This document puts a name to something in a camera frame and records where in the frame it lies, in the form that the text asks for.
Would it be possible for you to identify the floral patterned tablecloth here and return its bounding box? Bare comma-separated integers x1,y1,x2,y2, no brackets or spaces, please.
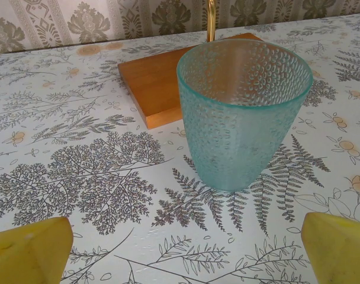
0,13,360,284

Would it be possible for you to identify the gold wire rack wooden base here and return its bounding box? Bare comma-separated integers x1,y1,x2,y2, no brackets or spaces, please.
117,0,265,130

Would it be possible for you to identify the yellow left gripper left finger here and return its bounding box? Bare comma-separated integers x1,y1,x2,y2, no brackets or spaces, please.
0,217,75,284

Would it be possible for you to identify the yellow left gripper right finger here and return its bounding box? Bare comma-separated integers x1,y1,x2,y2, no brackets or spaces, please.
301,212,360,284

